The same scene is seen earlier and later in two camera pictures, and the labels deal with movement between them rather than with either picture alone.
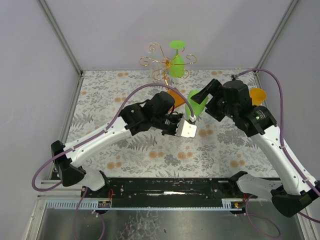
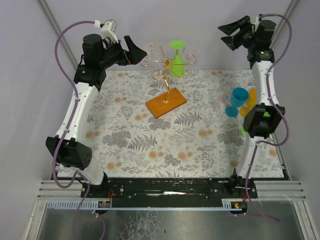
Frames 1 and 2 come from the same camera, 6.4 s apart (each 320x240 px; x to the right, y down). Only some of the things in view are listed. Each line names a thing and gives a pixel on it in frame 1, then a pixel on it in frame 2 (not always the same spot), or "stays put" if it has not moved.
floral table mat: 216,148 stays put
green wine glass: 176,64 stays put
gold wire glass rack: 167,64 stays put
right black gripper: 215,100 → 246,33
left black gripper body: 173,122 → 126,51
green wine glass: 197,108 → 265,114
